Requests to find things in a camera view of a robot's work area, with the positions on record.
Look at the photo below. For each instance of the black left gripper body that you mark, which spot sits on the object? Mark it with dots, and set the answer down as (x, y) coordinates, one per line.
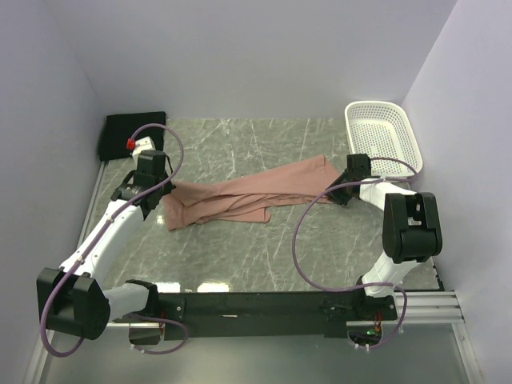
(167, 188)

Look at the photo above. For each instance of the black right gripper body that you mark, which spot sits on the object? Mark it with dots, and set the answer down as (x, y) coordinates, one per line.
(341, 194)

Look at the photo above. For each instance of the pink graphic t-shirt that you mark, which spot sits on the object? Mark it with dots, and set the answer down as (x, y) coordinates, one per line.
(247, 199)

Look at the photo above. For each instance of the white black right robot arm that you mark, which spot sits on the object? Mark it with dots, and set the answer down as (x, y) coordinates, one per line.
(411, 231)

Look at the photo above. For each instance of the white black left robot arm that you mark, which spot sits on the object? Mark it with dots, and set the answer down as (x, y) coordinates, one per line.
(70, 298)

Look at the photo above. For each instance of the white perforated plastic basket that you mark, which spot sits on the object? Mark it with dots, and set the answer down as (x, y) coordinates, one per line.
(383, 131)

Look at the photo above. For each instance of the folded black t-shirt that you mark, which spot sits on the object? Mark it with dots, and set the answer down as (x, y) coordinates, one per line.
(118, 128)

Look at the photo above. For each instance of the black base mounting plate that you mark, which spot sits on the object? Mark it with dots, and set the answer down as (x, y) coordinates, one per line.
(211, 315)

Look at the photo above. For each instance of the aluminium extrusion rail frame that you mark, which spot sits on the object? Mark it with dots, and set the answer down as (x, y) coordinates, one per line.
(425, 308)

